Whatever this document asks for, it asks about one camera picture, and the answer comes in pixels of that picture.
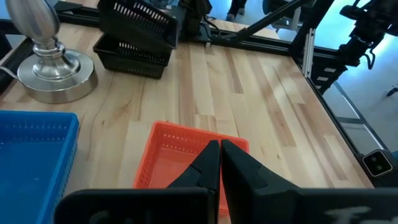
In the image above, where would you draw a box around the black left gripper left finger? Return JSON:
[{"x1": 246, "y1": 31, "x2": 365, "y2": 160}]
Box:
[{"x1": 167, "y1": 139, "x2": 221, "y2": 224}]

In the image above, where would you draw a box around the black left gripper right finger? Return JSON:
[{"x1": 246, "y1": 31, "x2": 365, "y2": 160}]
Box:
[{"x1": 221, "y1": 139, "x2": 301, "y2": 224}]

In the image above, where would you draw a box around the orange slotted plastic basket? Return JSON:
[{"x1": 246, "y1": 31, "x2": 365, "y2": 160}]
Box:
[{"x1": 132, "y1": 120, "x2": 250, "y2": 218}]

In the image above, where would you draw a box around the blue slotted plastic basket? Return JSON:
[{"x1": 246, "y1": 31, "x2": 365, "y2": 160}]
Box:
[{"x1": 0, "y1": 110, "x2": 80, "y2": 224}]

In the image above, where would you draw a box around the black slotted plastic basket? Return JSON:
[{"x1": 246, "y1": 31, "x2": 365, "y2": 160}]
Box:
[
  {"x1": 97, "y1": 0, "x2": 180, "y2": 53},
  {"x1": 93, "y1": 32, "x2": 174, "y2": 80}
]

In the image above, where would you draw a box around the person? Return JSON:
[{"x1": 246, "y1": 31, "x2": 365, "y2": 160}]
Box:
[{"x1": 226, "y1": 0, "x2": 249, "y2": 22}]

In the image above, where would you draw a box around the silver table lamp cream shade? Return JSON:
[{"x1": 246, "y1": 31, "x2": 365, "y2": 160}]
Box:
[{"x1": 4, "y1": 0, "x2": 99, "y2": 105}]

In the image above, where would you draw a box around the black table-level camera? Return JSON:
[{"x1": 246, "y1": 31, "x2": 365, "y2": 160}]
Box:
[{"x1": 361, "y1": 149, "x2": 394, "y2": 178}]

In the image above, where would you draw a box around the silver aluminium extrusion post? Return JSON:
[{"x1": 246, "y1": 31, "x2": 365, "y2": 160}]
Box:
[{"x1": 302, "y1": 27, "x2": 316, "y2": 79}]

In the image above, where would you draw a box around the black arm base with cables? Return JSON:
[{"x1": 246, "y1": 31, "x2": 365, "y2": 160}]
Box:
[{"x1": 179, "y1": 0, "x2": 220, "y2": 43}]

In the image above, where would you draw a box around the white lamp cord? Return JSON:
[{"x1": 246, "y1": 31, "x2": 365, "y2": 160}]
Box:
[{"x1": 0, "y1": 64, "x2": 20, "y2": 81}]

